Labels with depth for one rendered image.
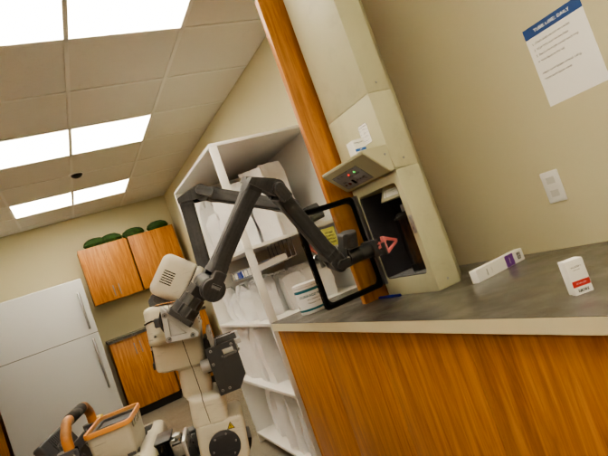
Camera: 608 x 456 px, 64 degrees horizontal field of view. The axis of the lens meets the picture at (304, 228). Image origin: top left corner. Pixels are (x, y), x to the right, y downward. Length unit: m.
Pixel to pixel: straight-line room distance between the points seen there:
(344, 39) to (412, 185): 0.60
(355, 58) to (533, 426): 1.32
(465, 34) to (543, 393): 1.35
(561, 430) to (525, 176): 0.99
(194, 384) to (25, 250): 5.48
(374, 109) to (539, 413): 1.12
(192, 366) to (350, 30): 1.34
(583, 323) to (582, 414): 0.25
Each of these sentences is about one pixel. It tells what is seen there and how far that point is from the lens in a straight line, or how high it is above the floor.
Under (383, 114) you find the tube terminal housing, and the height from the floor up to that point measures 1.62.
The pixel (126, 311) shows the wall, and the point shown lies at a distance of 7.00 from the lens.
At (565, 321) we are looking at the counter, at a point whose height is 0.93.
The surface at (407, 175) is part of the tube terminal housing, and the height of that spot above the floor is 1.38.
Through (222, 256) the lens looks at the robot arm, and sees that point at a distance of 1.56.
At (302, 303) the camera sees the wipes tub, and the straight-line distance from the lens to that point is 2.39.
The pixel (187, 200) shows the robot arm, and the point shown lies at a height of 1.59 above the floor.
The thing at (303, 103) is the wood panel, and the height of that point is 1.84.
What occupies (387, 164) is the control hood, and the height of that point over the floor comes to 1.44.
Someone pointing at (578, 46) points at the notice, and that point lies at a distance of 1.84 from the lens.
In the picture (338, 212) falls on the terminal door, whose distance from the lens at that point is 2.01.
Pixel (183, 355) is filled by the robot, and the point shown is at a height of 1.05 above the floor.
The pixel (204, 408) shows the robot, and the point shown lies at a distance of 1.74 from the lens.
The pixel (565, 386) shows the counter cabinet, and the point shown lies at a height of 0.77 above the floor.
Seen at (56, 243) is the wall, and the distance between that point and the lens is 7.06.
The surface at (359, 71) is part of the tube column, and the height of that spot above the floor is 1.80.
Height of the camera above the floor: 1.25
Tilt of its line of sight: 2 degrees up
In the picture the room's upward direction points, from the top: 20 degrees counter-clockwise
